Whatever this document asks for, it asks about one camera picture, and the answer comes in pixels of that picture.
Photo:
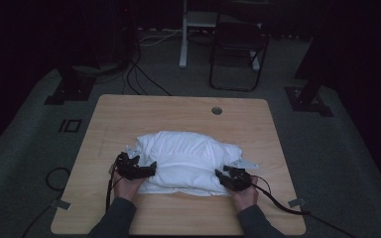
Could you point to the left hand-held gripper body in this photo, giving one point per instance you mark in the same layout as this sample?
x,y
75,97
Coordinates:
x,y
129,167

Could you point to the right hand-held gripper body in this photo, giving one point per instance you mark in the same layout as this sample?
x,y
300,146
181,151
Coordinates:
x,y
239,178

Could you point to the white pants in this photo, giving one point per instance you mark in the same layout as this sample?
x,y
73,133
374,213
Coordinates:
x,y
185,158

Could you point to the person's left hand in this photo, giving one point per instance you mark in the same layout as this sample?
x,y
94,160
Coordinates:
x,y
125,186

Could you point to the person's right hand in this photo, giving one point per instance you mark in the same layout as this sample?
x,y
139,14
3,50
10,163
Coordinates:
x,y
246,198

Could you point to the grey tape piece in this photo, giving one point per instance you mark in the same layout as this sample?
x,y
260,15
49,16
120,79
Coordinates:
x,y
60,205
296,202

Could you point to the grey round table grommet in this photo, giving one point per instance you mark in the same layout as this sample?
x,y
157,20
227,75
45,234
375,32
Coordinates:
x,y
217,110

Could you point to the black stand with base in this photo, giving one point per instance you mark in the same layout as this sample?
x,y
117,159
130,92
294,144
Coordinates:
x,y
311,99
69,89

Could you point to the black folding chair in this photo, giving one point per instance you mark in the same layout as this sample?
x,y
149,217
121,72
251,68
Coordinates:
x,y
238,49

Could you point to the white metal desk frame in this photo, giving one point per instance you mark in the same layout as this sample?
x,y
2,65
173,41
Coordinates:
x,y
185,33

